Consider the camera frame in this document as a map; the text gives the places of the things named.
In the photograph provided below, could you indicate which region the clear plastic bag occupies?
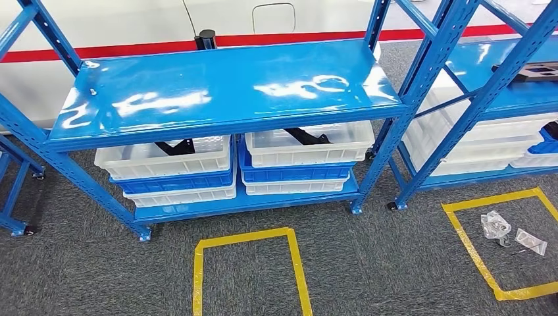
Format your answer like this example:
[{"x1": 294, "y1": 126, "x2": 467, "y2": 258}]
[
  {"x1": 513, "y1": 228, "x2": 548, "y2": 257},
  {"x1": 480, "y1": 210, "x2": 513, "y2": 248}
]

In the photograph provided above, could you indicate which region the blue metal shelf rack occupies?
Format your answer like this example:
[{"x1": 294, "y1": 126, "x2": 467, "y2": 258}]
[
  {"x1": 0, "y1": 0, "x2": 481, "y2": 244},
  {"x1": 0, "y1": 134, "x2": 47, "y2": 238},
  {"x1": 385, "y1": 0, "x2": 558, "y2": 213}
]

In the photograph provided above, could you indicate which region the white car body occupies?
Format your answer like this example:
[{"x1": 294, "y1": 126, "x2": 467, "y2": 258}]
[{"x1": 0, "y1": 0, "x2": 558, "y2": 134}]

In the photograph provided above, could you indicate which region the dark grey tray part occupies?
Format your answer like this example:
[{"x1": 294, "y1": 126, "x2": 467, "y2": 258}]
[{"x1": 491, "y1": 61, "x2": 558, "y2": 84}]

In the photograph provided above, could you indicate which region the black part in bin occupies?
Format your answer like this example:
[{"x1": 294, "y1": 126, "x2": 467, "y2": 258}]
[
  {"x1": 153, "y1": 138, "x2": 197, "y2": 157},
  {"x1": 282, "y1": 126, "x2": 334, "y2": 147}
]

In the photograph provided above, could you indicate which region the large white plastic bin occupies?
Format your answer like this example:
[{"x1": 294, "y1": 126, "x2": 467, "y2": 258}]
[
  {"x1": 416, "y1": 67, "x2": 558, "y2": 144},
  {"x1": 400, "y1": 117, "x2": 545, "y2": 178}
]

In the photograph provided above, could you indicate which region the black stanchion post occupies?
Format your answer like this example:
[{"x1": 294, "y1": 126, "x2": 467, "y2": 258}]
[{"x1": 194, "y1": 29, "x2": 218, "y2": 51}]

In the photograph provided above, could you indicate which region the yellow floor tape square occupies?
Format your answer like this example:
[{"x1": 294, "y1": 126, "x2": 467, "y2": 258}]
[
  {"x1": 440, "y1": 187, "x2": 558, "y2": 302},
  {"x1": 192, "y1": 226, "x2": 315, "y2": 316}
]

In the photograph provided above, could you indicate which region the red barrier belt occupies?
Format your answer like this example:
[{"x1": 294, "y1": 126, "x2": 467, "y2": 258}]
[{"x1": 0, "y1": 23, "x2": 538, "y2": 65}]

